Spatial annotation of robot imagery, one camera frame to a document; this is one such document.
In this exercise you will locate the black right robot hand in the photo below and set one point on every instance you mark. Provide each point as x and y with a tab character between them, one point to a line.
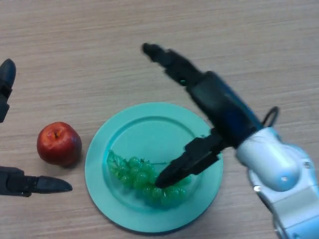
221	107

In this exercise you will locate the green grape bunch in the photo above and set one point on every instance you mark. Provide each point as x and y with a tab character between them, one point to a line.
139	176

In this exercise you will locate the red apple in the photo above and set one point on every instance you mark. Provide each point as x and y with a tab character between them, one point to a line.
58	144

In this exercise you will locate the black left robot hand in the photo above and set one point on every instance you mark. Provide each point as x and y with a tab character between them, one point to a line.
15	183

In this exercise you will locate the teal round plate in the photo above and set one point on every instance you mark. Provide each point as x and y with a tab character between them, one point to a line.
149	134

